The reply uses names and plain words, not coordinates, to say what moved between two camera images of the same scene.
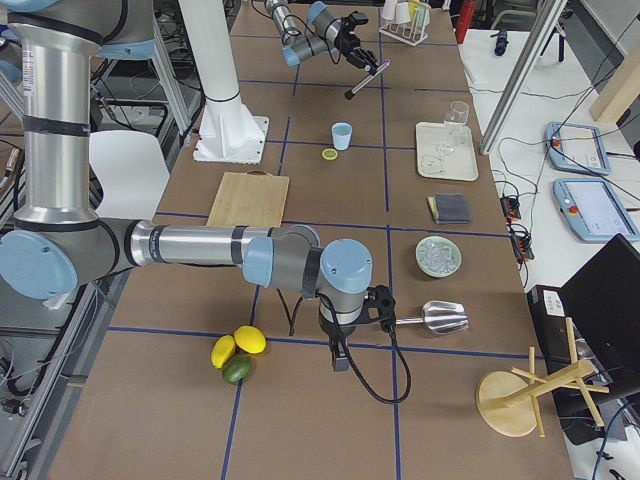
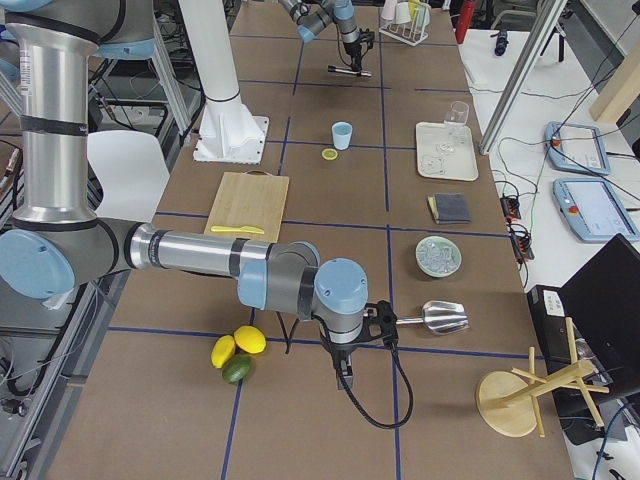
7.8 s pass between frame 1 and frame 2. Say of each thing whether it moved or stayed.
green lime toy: stayed
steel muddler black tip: moved
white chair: stayed
